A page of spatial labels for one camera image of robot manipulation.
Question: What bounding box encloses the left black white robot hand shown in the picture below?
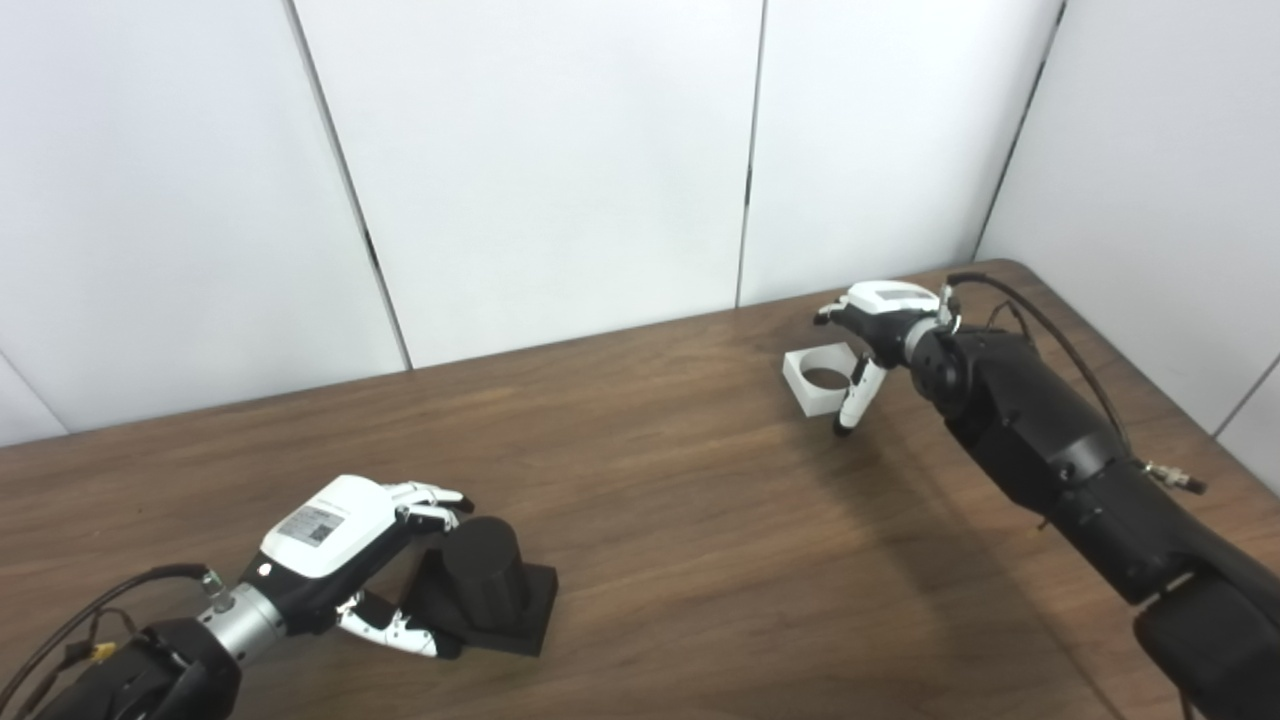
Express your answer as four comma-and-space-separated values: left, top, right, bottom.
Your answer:
195, 475, 476, 663

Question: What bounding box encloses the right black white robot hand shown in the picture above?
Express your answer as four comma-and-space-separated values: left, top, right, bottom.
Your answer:
812, 281, 963, 437

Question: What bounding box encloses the white square piece with hole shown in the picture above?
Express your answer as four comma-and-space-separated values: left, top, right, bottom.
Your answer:
782, 342, 871, 418

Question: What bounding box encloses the black peg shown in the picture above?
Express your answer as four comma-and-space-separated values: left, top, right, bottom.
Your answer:
400, 516, 559, 659

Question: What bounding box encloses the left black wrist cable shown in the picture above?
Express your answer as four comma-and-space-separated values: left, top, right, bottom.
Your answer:
0, 563, 226, 720

